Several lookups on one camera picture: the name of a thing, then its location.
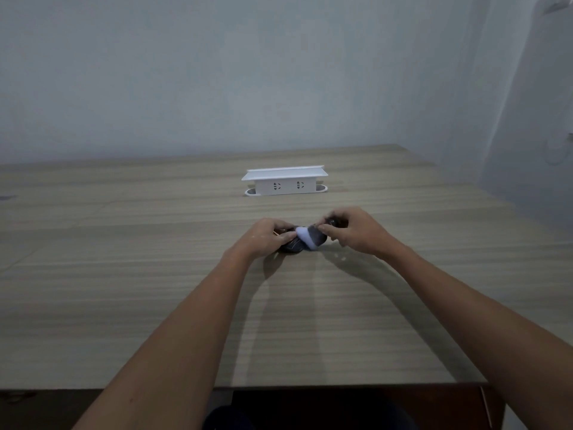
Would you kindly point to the person's left hand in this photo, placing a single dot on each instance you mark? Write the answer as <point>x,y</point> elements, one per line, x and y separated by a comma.
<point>262,239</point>

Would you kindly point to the person's right hand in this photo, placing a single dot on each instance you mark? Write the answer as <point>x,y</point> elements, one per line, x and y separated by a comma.
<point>360,232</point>

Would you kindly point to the person's right fingers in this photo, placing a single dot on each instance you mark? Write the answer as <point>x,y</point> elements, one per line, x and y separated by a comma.
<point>332,221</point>

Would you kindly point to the person's left thumb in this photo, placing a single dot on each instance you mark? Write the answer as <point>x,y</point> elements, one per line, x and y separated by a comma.
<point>283,239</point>

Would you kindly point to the dark grey and white sock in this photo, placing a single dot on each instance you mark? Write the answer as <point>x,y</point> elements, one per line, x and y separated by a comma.
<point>304,239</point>

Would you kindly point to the person's left forearm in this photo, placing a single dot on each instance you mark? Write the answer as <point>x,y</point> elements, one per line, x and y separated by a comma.
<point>170,340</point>

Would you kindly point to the person's right forearm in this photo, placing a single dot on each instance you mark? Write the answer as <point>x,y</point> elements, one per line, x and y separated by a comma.
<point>483,326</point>

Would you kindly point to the white desktop power socket box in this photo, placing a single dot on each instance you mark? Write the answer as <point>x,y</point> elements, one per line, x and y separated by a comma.
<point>285,180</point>

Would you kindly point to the person's dark trousers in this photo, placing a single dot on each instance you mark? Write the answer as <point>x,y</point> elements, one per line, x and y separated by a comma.
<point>309,411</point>

